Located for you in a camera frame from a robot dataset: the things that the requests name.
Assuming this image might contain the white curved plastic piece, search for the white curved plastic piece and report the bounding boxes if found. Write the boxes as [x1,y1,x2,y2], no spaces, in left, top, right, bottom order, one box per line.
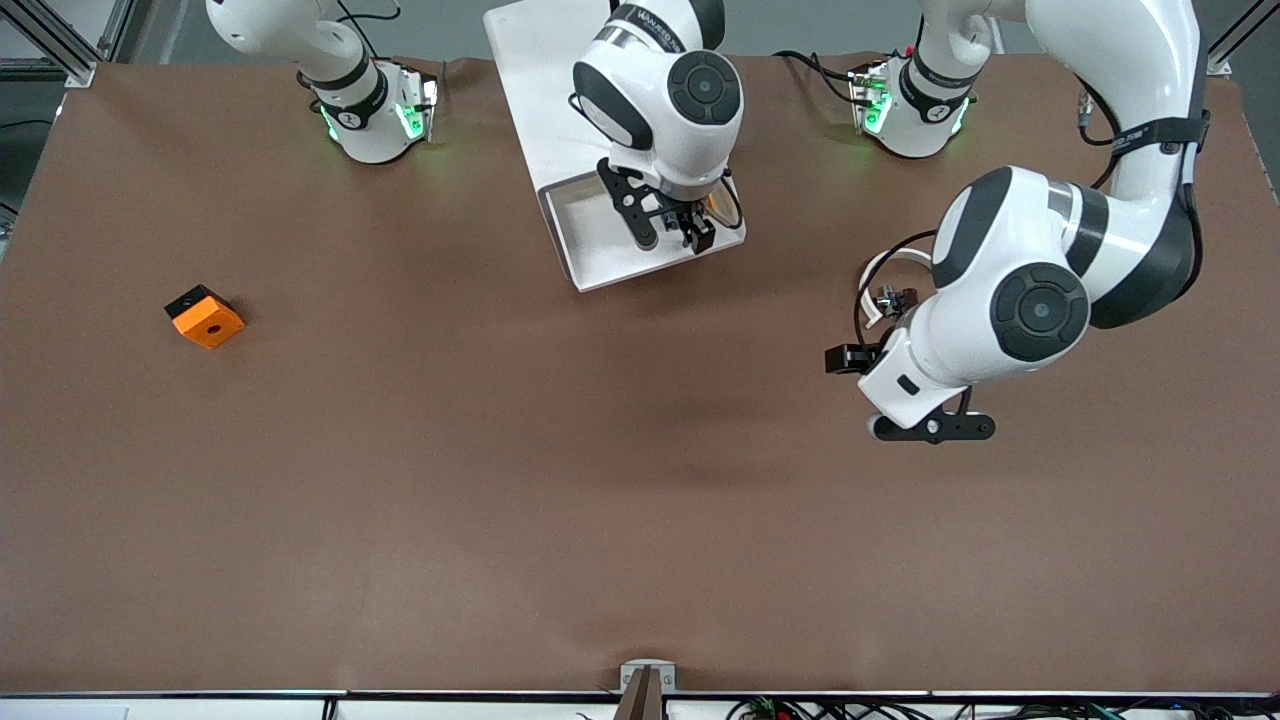
[858,247,937,330]

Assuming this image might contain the brown table mat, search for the brown table mat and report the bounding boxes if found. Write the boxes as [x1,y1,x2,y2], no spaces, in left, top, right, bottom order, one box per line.
[0,52,1280,697]

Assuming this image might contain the orange and black box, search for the orange and black box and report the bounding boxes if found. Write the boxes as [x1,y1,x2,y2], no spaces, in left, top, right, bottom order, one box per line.
[164,284,246,351]

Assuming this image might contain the black left arm base cable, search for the black left arm base cable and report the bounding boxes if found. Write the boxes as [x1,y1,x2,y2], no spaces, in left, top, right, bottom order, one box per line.
[774,49,867,107]

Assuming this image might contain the black arm base cable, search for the black arm base cable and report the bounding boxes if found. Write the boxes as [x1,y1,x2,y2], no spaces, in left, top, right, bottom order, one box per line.
[338,0,448,79]
[774,49,867,107]

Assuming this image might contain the black right arm base cable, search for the black right arm base cable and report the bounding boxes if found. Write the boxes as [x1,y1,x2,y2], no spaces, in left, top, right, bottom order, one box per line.
[338,0,448,79]

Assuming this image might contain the aluminium frame profile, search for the aluminium frame profile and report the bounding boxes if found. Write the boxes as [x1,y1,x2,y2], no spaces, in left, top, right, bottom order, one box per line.
[1200,0,1280,80]
[0,0,133,91]

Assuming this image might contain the white table edge rail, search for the white table edge rail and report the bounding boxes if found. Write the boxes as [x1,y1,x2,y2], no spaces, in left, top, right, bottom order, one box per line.
[0,688,1280,720]

